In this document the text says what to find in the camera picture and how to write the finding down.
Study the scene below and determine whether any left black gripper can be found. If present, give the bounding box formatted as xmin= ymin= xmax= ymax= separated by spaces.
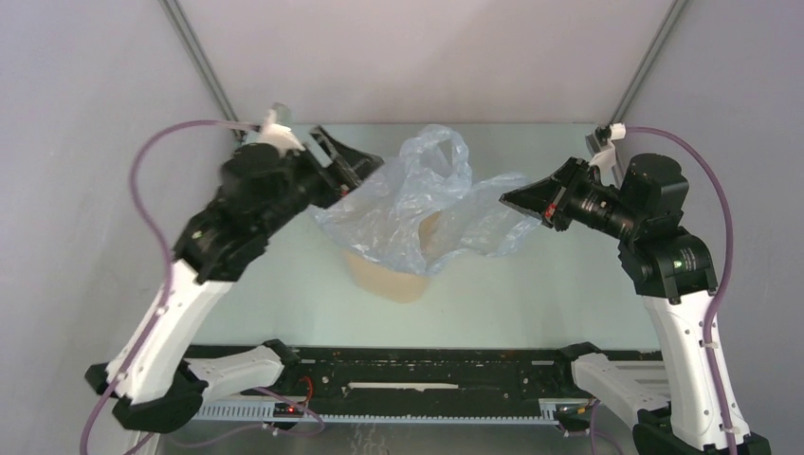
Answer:
xmin=256 ymin=124 xmax=383 ymax=239

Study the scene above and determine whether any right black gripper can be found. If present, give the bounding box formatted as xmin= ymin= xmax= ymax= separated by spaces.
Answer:
xmin=501 ymin=155 xmax=642 ymax=240

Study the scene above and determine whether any blue plastic trash bag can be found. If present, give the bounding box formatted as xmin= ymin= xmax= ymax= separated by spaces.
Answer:
xmin=309 ymin=125 xmax=540 ymax=276

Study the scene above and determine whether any beige trash bin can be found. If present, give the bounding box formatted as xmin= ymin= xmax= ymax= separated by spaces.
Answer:
xmin=341 ymin=209 xmax=444 ymax=304

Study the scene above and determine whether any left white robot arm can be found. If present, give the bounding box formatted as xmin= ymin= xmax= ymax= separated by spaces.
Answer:
xmin=85 ymin=125 xmax=384 ymax=434

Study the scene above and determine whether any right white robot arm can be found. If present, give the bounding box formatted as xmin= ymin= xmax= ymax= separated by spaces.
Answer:
xmin=501 ymin=154 xmax=771 ymax=454

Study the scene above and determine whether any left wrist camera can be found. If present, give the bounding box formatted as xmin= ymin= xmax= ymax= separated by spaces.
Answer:
xmin=256 ymin=102 xmax=304 ymax=157

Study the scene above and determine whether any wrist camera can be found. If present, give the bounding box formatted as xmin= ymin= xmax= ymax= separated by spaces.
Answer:
xmin=256 ymin=102 xmax=304 ymax=157
xmin=585 ymin=123 xmax=627 ymax=184

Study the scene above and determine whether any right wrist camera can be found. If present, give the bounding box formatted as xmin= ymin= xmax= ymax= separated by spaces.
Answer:
xmin=585 ymin=123 xmax=627 ymax=184

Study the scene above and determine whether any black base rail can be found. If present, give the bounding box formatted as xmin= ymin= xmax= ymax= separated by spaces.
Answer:
xmin=270 ymin=347 xmax=591 ymax=416

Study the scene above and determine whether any left metal frame post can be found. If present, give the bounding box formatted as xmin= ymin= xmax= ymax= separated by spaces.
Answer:
xmin=157 ymin=0 xmax=240 ymax=121

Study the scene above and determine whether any metal frame post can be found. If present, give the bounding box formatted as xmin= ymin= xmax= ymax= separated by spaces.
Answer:
xmin=157 ymin=0 xmax=240 ymax=121
xmin=609 ymin=0 xmax=691 ymax=123

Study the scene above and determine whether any right metal frame post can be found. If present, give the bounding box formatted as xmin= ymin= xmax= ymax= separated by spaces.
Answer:
xmin=609 ymin=0 xmax=691 ymax=123

